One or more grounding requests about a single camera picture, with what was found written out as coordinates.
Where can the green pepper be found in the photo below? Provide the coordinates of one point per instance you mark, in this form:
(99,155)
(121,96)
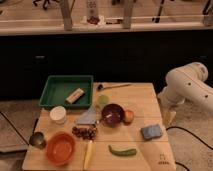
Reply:
(124,153)

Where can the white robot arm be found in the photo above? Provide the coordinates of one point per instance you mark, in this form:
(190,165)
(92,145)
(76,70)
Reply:
(185,82)

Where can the white paper cup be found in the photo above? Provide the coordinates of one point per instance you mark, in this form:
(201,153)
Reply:
(58,114)

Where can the green lime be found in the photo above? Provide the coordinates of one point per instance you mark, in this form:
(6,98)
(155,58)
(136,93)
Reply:
(102,100)

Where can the beige wooden block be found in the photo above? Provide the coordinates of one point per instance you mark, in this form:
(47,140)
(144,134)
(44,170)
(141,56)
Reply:
(74,96)

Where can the dark purple bowl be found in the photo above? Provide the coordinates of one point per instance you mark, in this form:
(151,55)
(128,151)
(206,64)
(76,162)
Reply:
(112,115)

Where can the red yellow apple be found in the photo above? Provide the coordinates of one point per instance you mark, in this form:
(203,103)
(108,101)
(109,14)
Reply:
(128,116)

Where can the green plastic tray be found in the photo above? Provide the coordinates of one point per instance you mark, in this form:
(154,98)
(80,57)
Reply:
(59,87)

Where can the bunch of dark grapes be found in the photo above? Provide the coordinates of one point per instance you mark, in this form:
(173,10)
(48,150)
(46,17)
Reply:
(85,133)

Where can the blue sponge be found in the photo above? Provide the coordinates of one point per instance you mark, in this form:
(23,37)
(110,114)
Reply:
(151,132)

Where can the orange plastic bowl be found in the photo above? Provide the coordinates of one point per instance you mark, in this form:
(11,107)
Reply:
(60,148)

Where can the wooden handled brush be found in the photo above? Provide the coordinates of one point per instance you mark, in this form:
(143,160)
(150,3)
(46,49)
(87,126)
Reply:
(106,86)

